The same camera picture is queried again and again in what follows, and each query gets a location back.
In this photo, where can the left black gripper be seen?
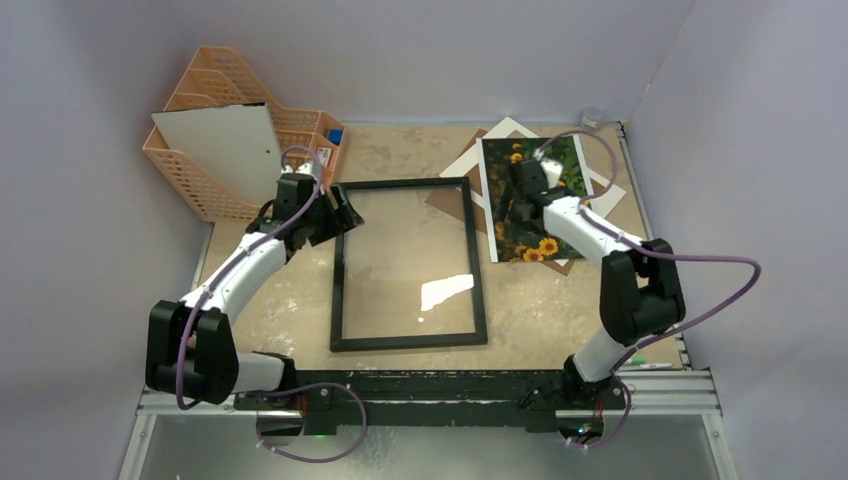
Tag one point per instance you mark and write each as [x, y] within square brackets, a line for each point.
[346, 217]

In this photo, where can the white mat board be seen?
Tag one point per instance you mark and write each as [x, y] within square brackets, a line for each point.
[618, 205]

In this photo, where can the sunflower photo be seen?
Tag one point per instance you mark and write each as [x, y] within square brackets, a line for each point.
[563, 166]

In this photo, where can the brown backing board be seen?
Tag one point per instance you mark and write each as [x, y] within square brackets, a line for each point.
[451, 202]

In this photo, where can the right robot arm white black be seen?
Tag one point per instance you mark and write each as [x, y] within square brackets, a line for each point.
[640, 292]

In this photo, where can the white folder board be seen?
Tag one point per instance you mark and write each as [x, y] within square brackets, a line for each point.
[236, 145]

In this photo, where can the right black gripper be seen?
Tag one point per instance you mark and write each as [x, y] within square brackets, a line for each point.
[519, 208]

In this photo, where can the black picture frame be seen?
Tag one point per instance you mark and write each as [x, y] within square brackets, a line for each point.
[479, 336]

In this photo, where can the red white small box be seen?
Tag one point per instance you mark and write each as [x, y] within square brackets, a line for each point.
[325, 155]

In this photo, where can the clear glass pane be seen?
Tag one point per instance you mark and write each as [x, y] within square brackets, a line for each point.
[407, 268]

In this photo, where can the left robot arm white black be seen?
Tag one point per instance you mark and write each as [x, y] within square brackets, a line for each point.
[191, 351]

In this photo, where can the blue small box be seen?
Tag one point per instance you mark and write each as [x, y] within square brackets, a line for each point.
[335, 136]

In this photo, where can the orange plastic file organizer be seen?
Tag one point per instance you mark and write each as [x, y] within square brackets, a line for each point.
[220, 76]

